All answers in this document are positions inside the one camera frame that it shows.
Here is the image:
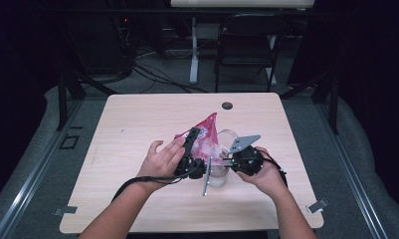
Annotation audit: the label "grey tape tab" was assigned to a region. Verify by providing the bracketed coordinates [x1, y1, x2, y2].
[305, 198, 329, 214]
[53, 205, 79, 217]

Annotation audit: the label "person's left hand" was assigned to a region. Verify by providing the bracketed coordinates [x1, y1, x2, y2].
[136, 137, 186, 190]

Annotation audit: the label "pink white plastic bag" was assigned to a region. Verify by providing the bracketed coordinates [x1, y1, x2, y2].
[174, 112, 226, 167]

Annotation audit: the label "right hand-held gripper black cable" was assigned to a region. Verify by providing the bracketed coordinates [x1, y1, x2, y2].
[258, 148, 289, 187]

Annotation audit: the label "white desk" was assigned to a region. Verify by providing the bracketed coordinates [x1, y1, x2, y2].
[169, 0, 316, 87]

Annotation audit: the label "black folding chair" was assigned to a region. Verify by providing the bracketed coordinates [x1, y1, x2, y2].
[214, 13, 290, 94]

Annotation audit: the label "hand-held gripper black cable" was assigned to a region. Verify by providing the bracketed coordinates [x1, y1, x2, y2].
[258, 148, 289, 187]
[110, 165, 205, 203]

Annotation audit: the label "dark computer cabinet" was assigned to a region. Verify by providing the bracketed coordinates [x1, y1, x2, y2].
[71, 13, 132, 76]

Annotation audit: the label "person's right hand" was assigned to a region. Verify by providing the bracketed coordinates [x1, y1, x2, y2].
[236, 146, 288, 200]

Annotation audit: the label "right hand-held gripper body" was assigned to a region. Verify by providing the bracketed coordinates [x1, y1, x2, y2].
[229, 133, 265, 177]

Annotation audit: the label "black metal stand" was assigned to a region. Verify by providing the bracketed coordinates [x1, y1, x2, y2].
[56, 66, 118, 131]
[280, 69, 340, 135]

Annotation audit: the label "aluminium floor rail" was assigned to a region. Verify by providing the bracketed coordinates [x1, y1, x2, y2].
[317, 101, 389, 239]
[0, 99, 84, 239]

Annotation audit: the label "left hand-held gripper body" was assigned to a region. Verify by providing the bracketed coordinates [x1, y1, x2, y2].
[174, 155, 212, 196]

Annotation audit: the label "left hand-held gripper black cable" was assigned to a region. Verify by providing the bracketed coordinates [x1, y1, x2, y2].
[110, 165, 205, 203]

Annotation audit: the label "grey box under desk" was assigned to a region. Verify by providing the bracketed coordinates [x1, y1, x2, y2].
[196, 23, 221, 41]

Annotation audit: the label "black floor cables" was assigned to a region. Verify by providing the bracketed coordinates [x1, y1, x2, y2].
[128, 61, 209, 95]

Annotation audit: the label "clear glass jar with handle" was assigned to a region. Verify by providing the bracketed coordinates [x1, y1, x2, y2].
[205, 128, 240, 188]

